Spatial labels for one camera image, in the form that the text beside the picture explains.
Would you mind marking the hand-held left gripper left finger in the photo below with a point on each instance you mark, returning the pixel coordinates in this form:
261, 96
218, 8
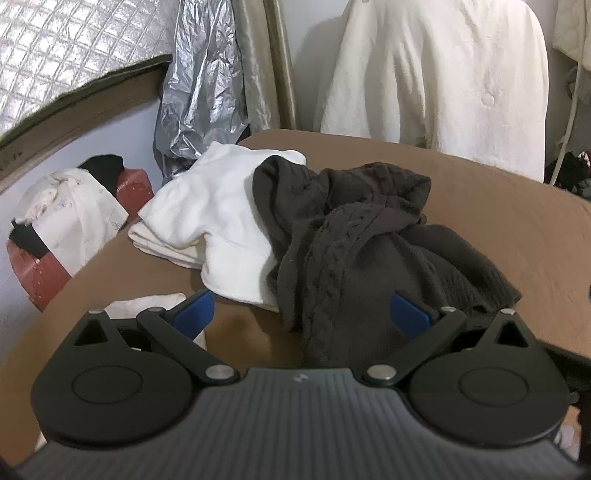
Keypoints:
196, 313

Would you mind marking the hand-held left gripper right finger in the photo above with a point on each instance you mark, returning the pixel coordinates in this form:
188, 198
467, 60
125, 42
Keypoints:
408, 314

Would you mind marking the dark brown knit sweater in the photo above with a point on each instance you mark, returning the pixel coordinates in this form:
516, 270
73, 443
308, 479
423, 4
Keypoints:
360, 258

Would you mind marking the white fleece garment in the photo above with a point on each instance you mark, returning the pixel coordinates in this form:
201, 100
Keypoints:
207, 217

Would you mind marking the dark clothes pile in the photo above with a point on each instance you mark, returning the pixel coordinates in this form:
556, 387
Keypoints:
572, 170

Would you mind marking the small white cloth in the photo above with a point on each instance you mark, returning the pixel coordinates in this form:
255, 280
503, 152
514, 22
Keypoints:
138, 304

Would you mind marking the white printed cloth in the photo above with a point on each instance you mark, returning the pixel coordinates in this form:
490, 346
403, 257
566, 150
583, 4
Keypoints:
78, 217

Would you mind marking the red suitcase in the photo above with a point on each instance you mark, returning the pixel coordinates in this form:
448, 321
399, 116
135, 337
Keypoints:
41, 281

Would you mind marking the black cloth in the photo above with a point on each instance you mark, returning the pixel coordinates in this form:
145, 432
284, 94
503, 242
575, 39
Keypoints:
27, 240
104, 168

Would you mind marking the silver plastic bag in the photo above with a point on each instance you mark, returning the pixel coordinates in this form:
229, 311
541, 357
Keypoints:
198, 92

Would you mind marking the brown cardboard board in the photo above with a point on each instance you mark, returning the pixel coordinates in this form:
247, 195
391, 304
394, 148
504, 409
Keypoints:
92, 115

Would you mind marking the cream fleece robe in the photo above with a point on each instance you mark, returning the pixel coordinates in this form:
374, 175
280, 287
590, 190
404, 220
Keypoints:
438, 69

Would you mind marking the beige curtain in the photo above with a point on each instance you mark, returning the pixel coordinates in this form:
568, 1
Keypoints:
263, 69

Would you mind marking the quilted silver insulation sheet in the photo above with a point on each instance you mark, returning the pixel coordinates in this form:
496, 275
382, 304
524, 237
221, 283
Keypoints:
69, 46

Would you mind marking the cream puffer jacket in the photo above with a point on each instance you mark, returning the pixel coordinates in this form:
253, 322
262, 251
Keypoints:
572, 27

